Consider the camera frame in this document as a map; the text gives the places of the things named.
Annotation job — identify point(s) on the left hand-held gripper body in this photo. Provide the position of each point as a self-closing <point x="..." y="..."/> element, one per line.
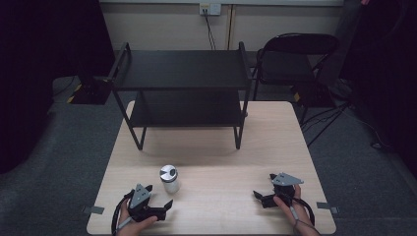
<point x="140" y="196"/>

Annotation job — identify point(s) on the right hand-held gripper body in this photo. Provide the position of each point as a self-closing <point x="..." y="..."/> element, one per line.
<point x="284" y="187"/>

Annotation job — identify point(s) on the person's right hand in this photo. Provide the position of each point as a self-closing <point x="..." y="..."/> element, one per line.
<point x="295" y="214"/>

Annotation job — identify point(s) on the person's left hand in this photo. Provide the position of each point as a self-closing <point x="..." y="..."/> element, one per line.
<point x="136" y="226"/>

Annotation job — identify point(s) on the grey tape strip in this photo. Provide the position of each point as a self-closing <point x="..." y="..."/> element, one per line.
<point x="327" y="207"/>
<point x="93" y="209"/>

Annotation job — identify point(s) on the wooden table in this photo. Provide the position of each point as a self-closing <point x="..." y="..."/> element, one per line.
<point x="209" y="170"/>

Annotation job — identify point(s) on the black two-tier metal rack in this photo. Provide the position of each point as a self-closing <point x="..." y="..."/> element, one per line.
<point x="183" y="88"/>

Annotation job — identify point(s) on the black stand base yellow stripes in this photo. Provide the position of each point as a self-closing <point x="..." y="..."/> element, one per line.
<point x="88" y="91"/>

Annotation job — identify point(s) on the black folding chair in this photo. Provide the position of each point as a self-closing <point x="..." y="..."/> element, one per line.
<point x="288" y="62"/>

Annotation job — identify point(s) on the black curtain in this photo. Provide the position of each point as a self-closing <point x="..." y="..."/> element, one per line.
<point x="39" y="65"/>
<point x="387" y="72"/>

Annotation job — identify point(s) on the white wall socket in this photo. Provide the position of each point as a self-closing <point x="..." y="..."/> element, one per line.
<point x="210" y="9"/>

